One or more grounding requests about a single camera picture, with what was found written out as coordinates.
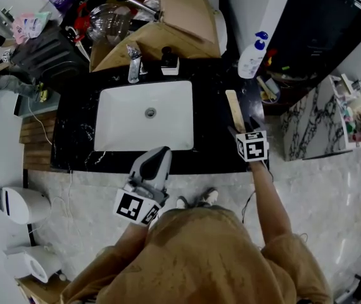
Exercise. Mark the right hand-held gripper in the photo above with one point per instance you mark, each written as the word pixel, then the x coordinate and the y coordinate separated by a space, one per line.
pixel 252 146

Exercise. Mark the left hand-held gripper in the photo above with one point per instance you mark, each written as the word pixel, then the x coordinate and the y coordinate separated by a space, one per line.
pixel 151 169

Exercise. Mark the wooden toiletry item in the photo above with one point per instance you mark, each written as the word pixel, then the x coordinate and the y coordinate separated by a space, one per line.
pixel 235 109

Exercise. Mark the person's left forearm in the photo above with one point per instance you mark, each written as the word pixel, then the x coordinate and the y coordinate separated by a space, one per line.
pixel 133 237

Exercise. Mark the person's right forearm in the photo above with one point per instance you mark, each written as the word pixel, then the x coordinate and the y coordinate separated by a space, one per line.
pixel 270 201

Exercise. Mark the white sink basin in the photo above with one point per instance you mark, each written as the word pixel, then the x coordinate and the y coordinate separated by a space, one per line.
pixel 120 122

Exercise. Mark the metal sink drain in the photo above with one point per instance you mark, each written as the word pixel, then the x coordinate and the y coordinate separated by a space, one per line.
pixel 150 112

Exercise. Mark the black marble sink counter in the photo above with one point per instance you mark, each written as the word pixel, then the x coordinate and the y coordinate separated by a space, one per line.
pixel 76 122

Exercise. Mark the red plastic item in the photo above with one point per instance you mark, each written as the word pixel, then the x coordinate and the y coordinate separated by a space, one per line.
pixel 81 19

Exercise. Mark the person's left shoe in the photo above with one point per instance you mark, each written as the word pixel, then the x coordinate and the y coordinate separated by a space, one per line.
pixel 181 202

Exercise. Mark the person's shoe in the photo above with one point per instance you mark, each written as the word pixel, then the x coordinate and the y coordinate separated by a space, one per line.
pixel 209 195
pixel 181 202

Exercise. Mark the cup of small tools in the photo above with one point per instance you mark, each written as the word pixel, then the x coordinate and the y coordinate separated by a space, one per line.
pixel 269 90

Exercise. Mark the person's right shoe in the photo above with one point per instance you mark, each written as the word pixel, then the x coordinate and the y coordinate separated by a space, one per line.
pixel 209 195

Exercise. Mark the white pump bottle blue cap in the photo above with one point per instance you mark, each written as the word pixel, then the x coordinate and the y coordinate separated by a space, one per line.
pixel 249 62

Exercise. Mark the marble pattern cabinet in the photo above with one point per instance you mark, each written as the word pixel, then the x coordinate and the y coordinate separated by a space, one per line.
pixel 310 122

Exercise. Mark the black and white soap dispenser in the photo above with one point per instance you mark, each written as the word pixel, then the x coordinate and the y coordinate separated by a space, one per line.
pixel 169 62

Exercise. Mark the person's tan shirt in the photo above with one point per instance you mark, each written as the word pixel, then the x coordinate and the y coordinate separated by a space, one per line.
pixel 199 258

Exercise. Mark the chrome faucet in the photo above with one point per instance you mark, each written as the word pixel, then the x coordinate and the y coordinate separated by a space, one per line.
pixel 134 65

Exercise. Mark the white organizer shelf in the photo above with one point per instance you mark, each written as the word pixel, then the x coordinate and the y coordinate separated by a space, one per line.
pixel 356 116

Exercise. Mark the wooden slatted mat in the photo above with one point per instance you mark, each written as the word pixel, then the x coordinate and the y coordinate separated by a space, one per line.
pixel 36 141

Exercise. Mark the black glossy cabinet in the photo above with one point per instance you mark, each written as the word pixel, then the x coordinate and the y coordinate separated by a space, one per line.
pixel 323 27

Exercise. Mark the white trash bin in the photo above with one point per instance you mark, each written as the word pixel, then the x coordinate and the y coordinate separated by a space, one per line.
pixel 22 204

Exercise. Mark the cardboard box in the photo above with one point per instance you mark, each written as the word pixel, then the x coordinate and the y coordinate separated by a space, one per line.
pixel 180 8

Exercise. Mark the black suitcase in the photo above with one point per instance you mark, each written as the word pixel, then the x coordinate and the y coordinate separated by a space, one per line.
pixel 50 59

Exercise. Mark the white kettle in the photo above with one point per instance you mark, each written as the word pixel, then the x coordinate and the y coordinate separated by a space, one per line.
pixel 31 263

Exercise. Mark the chrome rod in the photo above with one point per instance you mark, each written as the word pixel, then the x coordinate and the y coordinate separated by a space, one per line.
pixel 130 0

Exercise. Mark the pink and green packets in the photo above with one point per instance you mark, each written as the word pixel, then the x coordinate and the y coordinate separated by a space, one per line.
pixel 30 25

